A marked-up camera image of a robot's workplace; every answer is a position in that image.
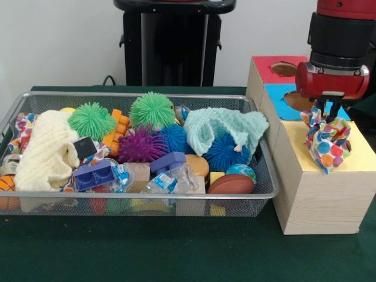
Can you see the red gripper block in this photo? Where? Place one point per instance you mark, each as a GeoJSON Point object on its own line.
{"type": "Point", "coordinates": [329, 85]}

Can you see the blue spiky rubber ball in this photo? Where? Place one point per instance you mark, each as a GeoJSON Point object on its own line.
{"type": "Point", "coordinates": [223, 152]}
{"type": "Point", "coordinates": [175, 138]}

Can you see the dark green table cloth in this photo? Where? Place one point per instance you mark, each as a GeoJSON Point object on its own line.
{"type": "Point", "coordinates": [176, 249]}
{"type": "Point", "coordinates": [367, 110]}

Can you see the cream knitted cloth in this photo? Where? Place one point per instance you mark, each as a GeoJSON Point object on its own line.
{"type": "Point", "coordinates": [44, 152]}

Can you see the polka dot cloth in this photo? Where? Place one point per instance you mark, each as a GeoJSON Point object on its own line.
{"type": "Point", "coordinates": [326, 147]}

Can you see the black upright panel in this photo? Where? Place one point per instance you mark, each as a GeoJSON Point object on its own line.
{"type": "Point", "coordinates": [373, 53]}

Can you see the globe print ball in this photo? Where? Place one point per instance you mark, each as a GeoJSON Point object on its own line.
{"type": "Point", "coordinates": [241, 171]}

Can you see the wooden box with three holes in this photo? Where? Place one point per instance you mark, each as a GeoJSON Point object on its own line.
{"type": "Point", "coordinates": [323, 199]}

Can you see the purple spiky rubber ball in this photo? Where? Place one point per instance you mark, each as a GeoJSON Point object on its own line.
{"type": "Point", "coordinates": [141, 145]}

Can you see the mint knitted cloth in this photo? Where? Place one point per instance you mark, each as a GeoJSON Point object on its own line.
{"type": "Point", "coordinates": [205, 129]}

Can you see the green spiky rubber ball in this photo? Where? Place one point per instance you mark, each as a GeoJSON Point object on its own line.
{"type": "Point", "coordinates": [151, 110]}
{"type": "Point", "coordinates": [91, 120]}

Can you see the brown toy football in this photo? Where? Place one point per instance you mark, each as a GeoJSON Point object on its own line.
{"type": "Point", "coordinates": [230, 183]}

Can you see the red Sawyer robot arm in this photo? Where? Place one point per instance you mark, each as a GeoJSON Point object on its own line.
{"type": "Point", "coordinates": [337, 38]}

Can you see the purple toy building brick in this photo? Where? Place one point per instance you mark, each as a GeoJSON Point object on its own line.
{"type": "Point", "coordinates": [92, 177]}

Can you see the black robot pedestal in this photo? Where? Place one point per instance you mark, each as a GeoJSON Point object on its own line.
{"type": "Point", "coordinates": [173, 44]}

